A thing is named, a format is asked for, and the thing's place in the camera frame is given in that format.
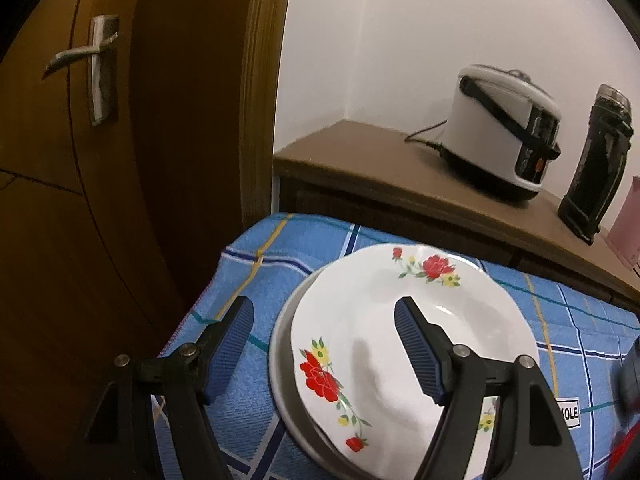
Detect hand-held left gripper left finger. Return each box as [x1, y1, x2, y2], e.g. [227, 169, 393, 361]
[82, 296, 255, 480]

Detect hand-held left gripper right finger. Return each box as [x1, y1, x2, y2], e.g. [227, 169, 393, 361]
[394, 296, 583, 480]

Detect plain grey plate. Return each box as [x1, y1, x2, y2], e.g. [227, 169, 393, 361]
[268, 272, 426, 480]

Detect white plate with red flowers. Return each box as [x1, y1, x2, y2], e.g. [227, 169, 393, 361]
[289, 243, 541, 468]

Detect stainless steel bowl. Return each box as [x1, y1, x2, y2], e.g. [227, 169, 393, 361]
[607, 337, 640, 480]

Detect blue plaid tablecloth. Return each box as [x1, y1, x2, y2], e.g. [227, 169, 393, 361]
[150, 212, 640, 480]

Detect brown wooden door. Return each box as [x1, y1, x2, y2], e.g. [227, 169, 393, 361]
[0, 0, 256, 480]

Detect brown wooden cabinet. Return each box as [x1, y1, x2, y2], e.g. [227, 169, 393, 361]
[273, 120, 640, 311]

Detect pink electric kettle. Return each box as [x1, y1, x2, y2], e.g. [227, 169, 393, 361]
[611, 176, 640, 277]

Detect white and black rice cooker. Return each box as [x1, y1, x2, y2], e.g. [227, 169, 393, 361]
[442, 64, 562, 204]

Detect black thermos flask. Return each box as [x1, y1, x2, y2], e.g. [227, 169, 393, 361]
[557, 84, 634, 246]

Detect black rice cooker cable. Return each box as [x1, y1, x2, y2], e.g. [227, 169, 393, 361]
[405, 120, 448, 154]

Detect brown wooden door frame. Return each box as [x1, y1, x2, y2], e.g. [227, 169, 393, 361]
[240, 0, 297, 241]

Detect metal door handle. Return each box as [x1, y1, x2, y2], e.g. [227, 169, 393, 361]
[42, 14, 121, 126]

